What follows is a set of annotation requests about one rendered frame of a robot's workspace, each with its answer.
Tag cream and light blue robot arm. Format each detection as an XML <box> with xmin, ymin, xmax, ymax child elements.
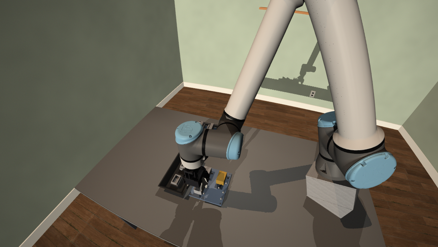
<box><xmin>175</xmin><ymin>0</ymin><xmax>397</xmax><ymax>189</ymax></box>

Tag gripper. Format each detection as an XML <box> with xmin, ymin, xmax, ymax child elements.
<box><xmin>182</xmin><ymin>166</ymin><xmax>210</xmax><ymax>191</ymax></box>

